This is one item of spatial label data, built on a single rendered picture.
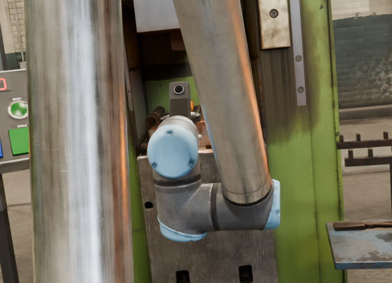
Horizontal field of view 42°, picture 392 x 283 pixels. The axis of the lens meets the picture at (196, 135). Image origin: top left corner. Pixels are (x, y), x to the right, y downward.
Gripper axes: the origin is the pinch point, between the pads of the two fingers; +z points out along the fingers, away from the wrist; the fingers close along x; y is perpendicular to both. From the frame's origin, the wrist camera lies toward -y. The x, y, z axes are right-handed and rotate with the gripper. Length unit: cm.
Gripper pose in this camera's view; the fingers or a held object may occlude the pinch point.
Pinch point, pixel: (182, 113)
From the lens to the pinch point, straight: 126.5
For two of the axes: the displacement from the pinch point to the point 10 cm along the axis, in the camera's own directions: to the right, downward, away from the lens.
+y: 1.0, 9.8, 1.8
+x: 9.9, -0.9, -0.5
